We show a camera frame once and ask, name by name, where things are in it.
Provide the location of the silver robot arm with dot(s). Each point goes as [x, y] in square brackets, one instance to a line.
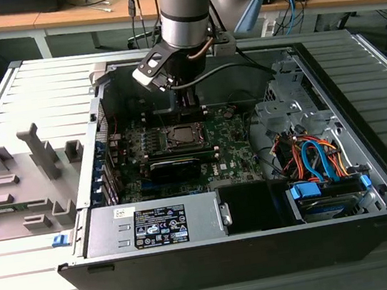
[181, 9]

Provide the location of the CPU socket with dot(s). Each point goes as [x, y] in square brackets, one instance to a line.
[169, 147]

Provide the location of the round coin battery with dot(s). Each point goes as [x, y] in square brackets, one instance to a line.
[229, 112]

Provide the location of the installed RAM stick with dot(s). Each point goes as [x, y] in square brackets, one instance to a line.
[180, 153]

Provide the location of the green motherboard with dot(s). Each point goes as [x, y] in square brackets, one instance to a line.
[237, 146]

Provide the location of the metal drive cage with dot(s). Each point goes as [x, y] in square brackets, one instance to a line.
[278, 109]

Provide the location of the black graphics card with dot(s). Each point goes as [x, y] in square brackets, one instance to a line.
[175, 171]

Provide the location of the black plastic shroud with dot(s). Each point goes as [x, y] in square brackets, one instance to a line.
[245, 206]

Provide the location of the grey power supply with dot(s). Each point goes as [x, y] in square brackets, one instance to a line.
[101, 233]

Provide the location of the hard disk in blue carrier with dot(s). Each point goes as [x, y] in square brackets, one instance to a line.
[323, 208]

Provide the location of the grey parts rack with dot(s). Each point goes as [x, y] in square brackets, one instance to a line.
[20, 169]

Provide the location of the black PC case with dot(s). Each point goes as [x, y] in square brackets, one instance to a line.
[232, 265]

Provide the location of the blue case latch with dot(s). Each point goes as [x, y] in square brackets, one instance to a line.
[60, 240]

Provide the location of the green RAM stick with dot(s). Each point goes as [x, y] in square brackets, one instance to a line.
[2, 209]

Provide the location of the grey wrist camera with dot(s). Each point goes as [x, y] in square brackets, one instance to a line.
[224, 45]

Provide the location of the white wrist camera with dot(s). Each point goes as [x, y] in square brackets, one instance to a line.
[146, 79]

